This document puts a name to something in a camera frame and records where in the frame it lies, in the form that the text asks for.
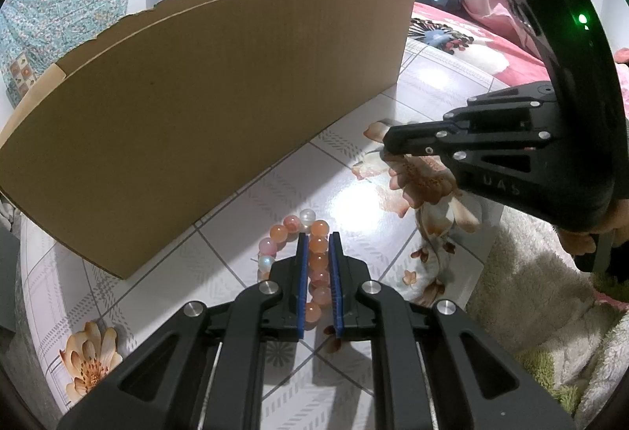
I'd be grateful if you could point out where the peach bead bracelet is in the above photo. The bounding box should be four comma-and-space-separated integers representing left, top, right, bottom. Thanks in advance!
256, 209, 331, 331

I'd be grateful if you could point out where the brown cardboard box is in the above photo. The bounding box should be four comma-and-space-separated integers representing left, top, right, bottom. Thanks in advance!
0, 0, 417, 281

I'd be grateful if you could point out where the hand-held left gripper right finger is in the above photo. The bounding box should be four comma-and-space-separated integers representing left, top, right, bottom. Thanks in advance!
330, 232, 576, 430

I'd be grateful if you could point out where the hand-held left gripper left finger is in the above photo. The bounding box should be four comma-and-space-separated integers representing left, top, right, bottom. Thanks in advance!
56, 233, 309, 430

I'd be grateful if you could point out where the pink floral bedsheet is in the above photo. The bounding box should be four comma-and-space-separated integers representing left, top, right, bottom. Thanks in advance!
407, 0, 554, 89

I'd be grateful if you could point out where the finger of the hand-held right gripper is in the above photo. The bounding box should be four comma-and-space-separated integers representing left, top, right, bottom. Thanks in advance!
383, 81, 559, 148
383, 141, 561, 215

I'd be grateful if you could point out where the person's right hand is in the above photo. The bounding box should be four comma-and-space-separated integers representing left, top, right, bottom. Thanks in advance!
559, 199, 629, 256

